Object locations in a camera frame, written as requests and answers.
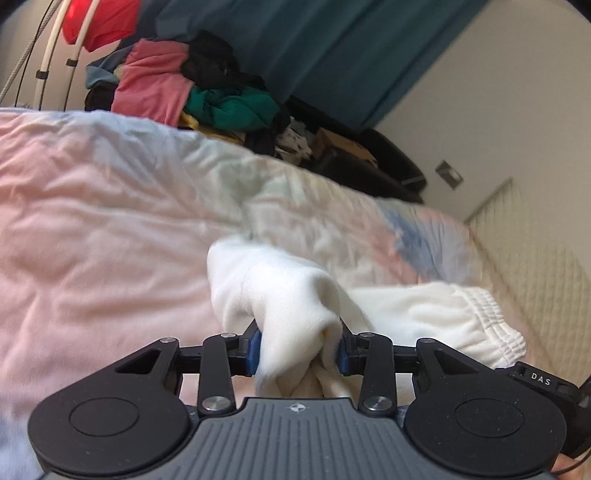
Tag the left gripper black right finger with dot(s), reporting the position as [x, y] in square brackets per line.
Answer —
[379, 361]

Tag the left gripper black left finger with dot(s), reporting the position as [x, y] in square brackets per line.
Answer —
[215, 362]

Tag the white sweatpants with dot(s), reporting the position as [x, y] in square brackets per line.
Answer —
[302, 312]

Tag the white clothes rack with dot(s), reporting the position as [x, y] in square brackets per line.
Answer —
[71, 63]

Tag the quilted cream headboard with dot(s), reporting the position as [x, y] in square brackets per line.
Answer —
[540, 278]

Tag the pink pastel bed duvet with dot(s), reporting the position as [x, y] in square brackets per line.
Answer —
[106, 221]

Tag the black suitcase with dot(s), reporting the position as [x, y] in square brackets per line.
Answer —
[365, 160]

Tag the green garment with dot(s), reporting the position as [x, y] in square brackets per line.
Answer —
[242, 109]

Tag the pink garment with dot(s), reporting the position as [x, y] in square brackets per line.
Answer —
[152, 85]

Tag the black garment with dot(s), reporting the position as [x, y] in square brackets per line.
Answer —
[211, 65]

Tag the teal curtain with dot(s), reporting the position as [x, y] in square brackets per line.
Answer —
[351, 59]

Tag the red garment on rack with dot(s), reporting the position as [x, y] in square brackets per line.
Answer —
[113, 20]

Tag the wall socket plate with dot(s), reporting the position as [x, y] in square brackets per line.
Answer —
[449, 175]

